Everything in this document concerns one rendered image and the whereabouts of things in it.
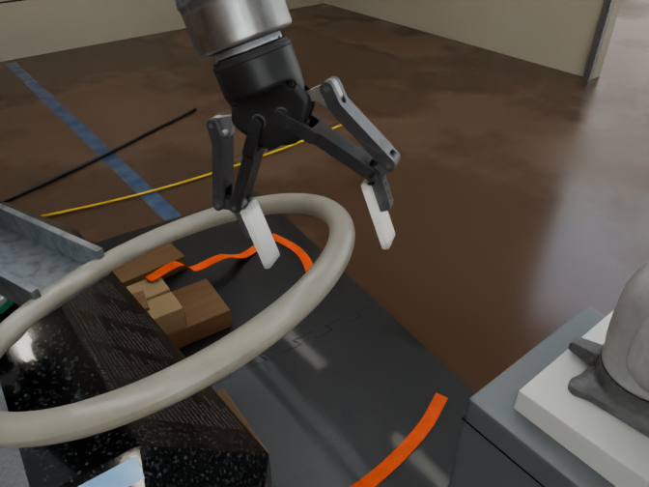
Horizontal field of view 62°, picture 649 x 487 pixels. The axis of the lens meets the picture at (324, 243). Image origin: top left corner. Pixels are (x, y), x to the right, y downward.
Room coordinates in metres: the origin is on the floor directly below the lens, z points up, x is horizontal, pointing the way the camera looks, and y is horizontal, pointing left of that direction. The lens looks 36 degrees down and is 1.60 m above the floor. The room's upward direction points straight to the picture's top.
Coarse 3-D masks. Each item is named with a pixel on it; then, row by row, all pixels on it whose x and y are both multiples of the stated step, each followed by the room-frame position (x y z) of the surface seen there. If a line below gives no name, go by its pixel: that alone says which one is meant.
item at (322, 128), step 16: (288, 112) 0.47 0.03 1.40; (288, 128) 0.46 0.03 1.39; (304, 128) 0.46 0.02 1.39; (320, 128) 0.47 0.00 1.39; (320, 144) 0.46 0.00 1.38; (336, 144) 0.45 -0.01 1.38; (352, 144) 0.47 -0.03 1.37; (352, 160) 0.45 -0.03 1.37; (368, 160) 0.45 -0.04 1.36; (368, 176) 0.44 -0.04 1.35
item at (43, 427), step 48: (144, 240) 0.70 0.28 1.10; (336, 240) 0.47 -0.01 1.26; (48, 288) 0.59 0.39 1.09; (0, 336) 0.48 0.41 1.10; (240, 336) 0.33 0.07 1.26; (144, 384) 0.29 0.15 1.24; (192, 384) 0.30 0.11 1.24; (0, 432) 0.28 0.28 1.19; (48, 432) 0.27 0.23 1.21; (96, 432) 0.27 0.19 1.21
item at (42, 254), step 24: (0, 216) 0.80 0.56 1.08; (24, 216) 0.76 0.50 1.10; (0, 240) 0.76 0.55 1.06; (24, 240) 0.76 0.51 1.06; (48, 240) 0.73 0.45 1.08; (72, 240) 0.69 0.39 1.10; (0, 264) 0.69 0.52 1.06; (24, 264) 0.69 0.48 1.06; (48, 264) 0.69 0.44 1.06; (72, 264) 0.69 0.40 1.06; (0, 288) 0.61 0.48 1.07; (24, 288) 0.57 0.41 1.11; (48, 312) 0.57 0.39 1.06
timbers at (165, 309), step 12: (132, 288) 1.63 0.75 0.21; (144, 288) 1.63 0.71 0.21; (156, 288) 1.63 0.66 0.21; (168, 288) 1.63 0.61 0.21; (156, 300) 1.56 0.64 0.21; (168, 300) 1.56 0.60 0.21; (156, 312) 1.49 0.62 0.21; (168, 312) 1.49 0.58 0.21; (180, 312) 1.51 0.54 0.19; (168, 324) 1.48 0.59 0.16; (180, 324) 1.51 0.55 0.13
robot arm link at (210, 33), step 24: (192, 0) 0.47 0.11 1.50; (216, 0) 0.46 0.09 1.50; (240, 0) 0.47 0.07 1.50; (264, 0) 0.48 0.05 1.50; (192, 24) 0.47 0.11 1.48; (216, 24) 0.46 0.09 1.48; (240, 24) 0.46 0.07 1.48; (264, 24) 0.47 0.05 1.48; (288, 24) 0.49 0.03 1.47; (216, 48) 0.46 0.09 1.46; (240, 48) 0.47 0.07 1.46
